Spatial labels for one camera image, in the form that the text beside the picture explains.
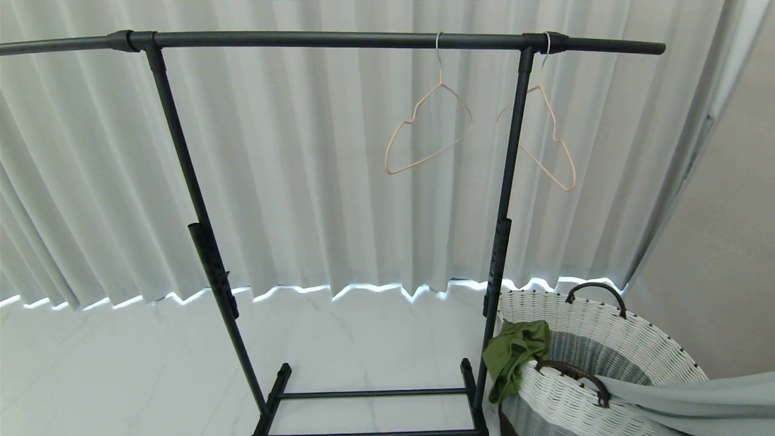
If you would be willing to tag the green garment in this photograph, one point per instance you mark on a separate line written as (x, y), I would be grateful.
(514, 351)

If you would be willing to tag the pink clothes hanger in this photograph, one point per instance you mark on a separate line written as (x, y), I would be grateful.
(440, 77)
(546, 100)

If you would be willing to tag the black clothes rack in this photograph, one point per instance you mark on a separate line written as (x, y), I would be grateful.
(303, 40)

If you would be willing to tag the white laundry basket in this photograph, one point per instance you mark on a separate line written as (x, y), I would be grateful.
(605, 315)

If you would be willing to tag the white curtain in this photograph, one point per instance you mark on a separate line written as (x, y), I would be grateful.
(303, 181)

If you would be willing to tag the pale grey shorts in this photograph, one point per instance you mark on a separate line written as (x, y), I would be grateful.
(696, 406)

